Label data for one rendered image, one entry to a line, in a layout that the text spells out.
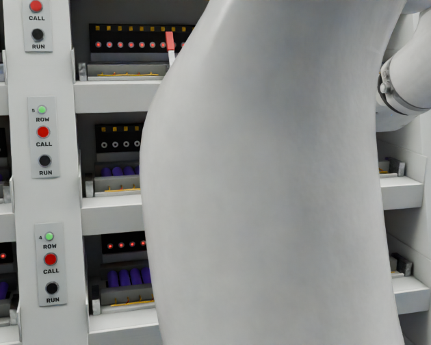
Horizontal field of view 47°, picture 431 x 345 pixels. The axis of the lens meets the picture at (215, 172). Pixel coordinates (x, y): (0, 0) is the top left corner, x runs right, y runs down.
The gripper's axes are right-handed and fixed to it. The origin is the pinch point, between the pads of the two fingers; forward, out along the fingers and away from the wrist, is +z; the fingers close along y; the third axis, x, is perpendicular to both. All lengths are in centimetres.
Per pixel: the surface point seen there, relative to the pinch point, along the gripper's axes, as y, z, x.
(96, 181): -39.9, 13.4, -3.1
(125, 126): -33.9, 20.9, 8.9
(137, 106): -32.9, 6.0, 6.9
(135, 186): -33.8, 13.0, -4.5
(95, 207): -40.4, 8.6, -8.3
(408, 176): 17.6, 12.2, -6.3
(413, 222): 17.9, 14.1, -14.7
